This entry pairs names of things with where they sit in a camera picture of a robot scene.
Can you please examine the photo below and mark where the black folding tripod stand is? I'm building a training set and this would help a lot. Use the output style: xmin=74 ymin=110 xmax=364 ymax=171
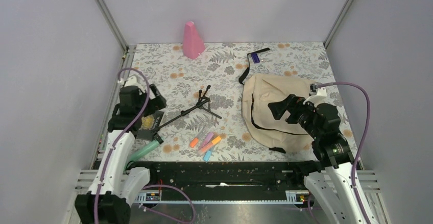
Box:
xmin=152 ymin=85 xmax=222 ymax=144

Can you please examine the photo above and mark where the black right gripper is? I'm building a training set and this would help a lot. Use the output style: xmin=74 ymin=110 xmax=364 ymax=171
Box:
xmin=267 ymin=93 xmax=321 ymax=139

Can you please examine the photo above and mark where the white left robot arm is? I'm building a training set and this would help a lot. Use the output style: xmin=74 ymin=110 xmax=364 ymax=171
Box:
xmin=75 ymin=76 xmax=166 ymax=223

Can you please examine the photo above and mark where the orange yellow highlighter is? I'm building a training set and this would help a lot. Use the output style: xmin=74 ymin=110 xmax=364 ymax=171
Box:
xmin=198 ymin=136 xmax=222 ymax=155

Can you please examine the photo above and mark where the purple eraser block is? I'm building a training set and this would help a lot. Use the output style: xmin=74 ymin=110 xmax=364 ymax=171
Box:
xmin=251 ymin=53 xmax=260 ymax=64

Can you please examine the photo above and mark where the cream canvas backpack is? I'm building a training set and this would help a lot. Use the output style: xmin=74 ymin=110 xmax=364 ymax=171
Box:
xmin=238 ymin=47 xmax=320 ymax=154

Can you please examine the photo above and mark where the light blue highlighter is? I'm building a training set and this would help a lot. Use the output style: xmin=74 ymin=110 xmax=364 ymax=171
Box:
xmin=203 ymin=150 xmax=212 ymax=162

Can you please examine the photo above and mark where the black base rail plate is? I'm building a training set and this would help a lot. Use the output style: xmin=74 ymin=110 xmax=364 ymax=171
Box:
xmin=127 ymin=161 xmax=324 ymax=203

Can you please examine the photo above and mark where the floral patterned table mat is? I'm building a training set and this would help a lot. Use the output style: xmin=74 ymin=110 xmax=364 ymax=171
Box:
xmin=107 ymin=42 xmax=362 ymax=163

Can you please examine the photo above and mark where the pink highlighter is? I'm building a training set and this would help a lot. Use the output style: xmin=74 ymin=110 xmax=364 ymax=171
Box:
xmin=199 ymin=132 xmax=214 ymax=149

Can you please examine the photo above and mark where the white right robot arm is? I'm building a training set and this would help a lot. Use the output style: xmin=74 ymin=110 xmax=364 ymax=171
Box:
xmin=268 ymin=94 xmax=378 ymax=223

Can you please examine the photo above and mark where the pink cone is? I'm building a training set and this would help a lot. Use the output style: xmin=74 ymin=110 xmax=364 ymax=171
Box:
xmin=182 ymin=21 xmax=206 ymax=59

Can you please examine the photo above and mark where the black notebook gold emblem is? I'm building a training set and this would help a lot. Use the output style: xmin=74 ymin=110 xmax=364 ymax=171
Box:
xmin=136 ymin=111 xmax=164 ymax=141

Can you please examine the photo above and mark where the mint green tube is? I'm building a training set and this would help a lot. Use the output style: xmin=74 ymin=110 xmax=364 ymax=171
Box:
xmin=125 ymin=140 xmax=160 ymax=168

